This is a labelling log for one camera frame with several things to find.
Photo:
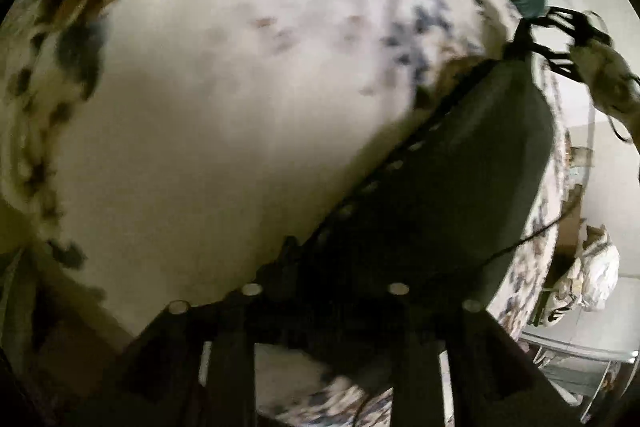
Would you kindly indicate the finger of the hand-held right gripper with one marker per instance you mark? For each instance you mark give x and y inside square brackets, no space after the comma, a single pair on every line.
[555,18]
[557,59]

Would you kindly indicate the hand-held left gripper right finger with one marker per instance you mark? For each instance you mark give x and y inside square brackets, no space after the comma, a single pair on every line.
[417,337]

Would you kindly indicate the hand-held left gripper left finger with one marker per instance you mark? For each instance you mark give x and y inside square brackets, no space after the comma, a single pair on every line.
[232,337]

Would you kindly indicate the dark striped sweater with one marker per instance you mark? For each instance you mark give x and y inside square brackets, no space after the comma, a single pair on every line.
[450,187]

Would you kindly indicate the bed with floral sheet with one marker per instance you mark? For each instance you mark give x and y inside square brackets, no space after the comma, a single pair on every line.
[225,117]

